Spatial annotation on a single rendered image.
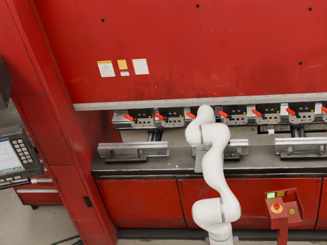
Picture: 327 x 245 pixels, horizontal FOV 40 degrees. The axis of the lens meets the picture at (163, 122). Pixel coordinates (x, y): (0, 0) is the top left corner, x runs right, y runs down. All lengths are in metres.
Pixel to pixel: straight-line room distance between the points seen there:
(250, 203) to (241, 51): 1.24
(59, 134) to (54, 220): 1.47
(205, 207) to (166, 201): 1.22
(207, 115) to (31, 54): 0.98
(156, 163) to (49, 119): 0.81
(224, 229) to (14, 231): 2.44
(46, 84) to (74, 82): 0.26
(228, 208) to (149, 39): 1.02
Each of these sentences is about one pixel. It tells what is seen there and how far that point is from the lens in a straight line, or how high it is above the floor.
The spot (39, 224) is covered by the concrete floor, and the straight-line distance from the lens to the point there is 4.22.
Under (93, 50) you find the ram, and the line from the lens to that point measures 2.64.
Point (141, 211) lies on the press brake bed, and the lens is 3.49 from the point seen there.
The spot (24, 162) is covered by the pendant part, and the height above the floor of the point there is 1.38.
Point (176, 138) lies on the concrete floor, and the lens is 4.52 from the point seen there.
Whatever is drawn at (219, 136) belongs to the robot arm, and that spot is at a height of 1.57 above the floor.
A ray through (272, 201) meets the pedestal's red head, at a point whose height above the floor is 0.78.
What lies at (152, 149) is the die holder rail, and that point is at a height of 0.94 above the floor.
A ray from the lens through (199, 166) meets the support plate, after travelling 2.88.
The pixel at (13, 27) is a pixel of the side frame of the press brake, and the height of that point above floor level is 2.09.
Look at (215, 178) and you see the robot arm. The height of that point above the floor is 1.48.
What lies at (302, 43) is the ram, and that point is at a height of 1.75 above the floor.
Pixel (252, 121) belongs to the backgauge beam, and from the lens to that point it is 3.24.
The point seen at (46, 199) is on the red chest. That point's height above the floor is 0.20.
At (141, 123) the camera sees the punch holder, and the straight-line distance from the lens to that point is 2.92.
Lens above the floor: 3.14
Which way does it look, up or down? 42 degrees down
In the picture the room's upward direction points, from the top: 12 degrees counter-clockwise
